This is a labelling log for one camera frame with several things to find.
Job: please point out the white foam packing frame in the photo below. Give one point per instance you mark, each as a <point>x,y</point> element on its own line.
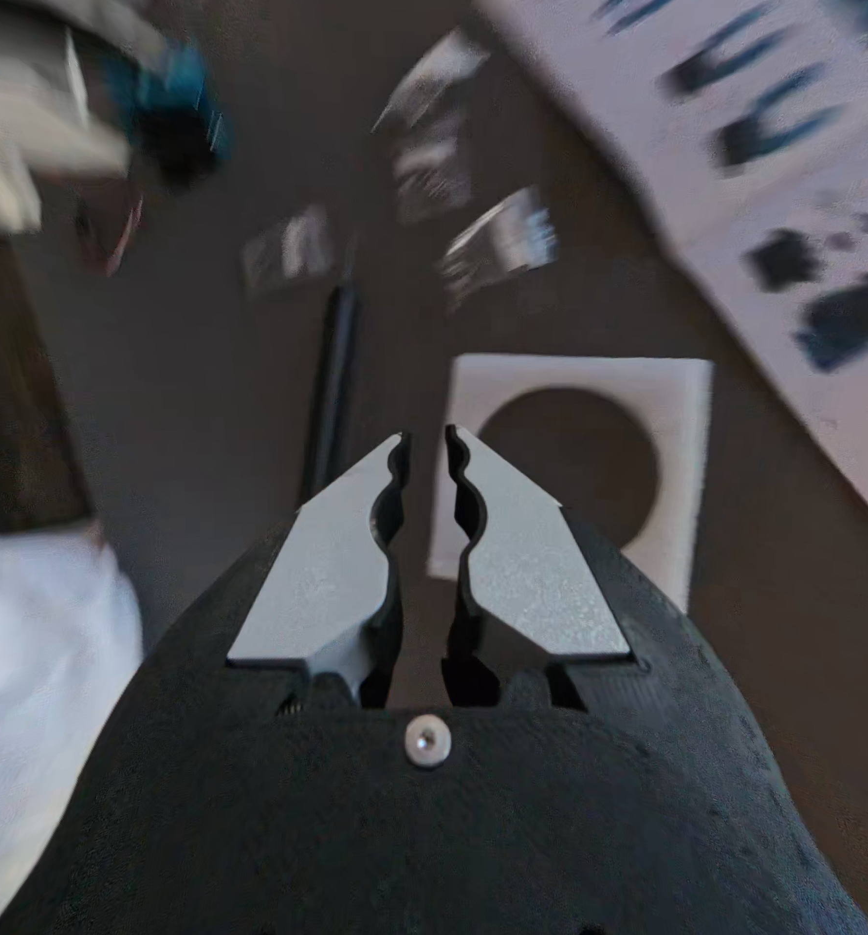
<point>463,453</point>

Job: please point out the dark grey desk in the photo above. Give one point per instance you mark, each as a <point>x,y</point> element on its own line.
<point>222,402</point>

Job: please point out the black screwdriver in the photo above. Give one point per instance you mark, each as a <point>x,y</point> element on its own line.
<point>331,402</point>

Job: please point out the blue servo bracket assembly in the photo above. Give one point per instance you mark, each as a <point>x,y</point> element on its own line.
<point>174,117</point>

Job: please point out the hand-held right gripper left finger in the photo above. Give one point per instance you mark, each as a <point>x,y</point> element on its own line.
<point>317,584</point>

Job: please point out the clear bag of silver screws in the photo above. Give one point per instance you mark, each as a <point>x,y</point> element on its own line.
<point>430,73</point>

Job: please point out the clear plastic parts bag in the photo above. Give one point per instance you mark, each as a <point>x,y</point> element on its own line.
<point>434,179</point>
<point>499,245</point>

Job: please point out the person's white shirt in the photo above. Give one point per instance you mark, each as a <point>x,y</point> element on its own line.
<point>32,694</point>

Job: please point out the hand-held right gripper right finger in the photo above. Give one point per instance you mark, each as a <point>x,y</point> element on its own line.
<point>543,584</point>

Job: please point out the labelled clear bag of screws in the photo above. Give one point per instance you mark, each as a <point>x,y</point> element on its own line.
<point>288,252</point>

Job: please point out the assembly instruction booklet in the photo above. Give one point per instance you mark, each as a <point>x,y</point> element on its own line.
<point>696,146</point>

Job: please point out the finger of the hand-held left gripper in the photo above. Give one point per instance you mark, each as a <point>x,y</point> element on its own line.
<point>120,22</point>
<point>25,124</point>

